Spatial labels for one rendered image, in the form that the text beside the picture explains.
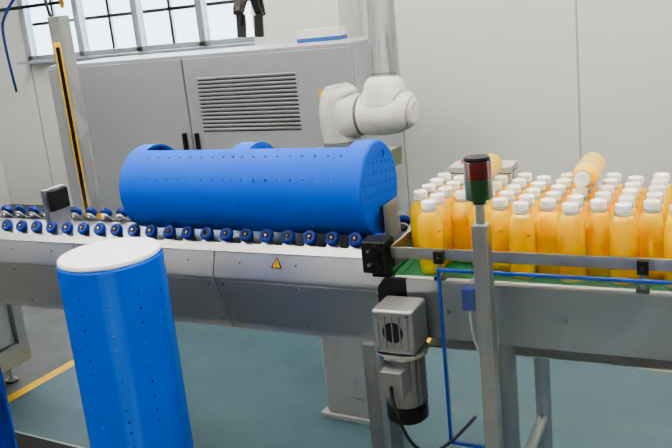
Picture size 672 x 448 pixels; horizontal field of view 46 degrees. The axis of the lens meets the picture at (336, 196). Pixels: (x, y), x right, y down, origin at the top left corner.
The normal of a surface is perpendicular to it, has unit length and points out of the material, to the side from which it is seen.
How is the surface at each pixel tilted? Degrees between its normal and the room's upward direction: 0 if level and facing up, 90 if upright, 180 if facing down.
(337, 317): 109
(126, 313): 90
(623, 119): 90
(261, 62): 90
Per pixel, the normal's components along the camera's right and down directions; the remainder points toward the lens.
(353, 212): -0.40, 0.50
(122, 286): 0.43, 0.17
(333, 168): -0.41, -0.36
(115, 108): -0.48, 0.25
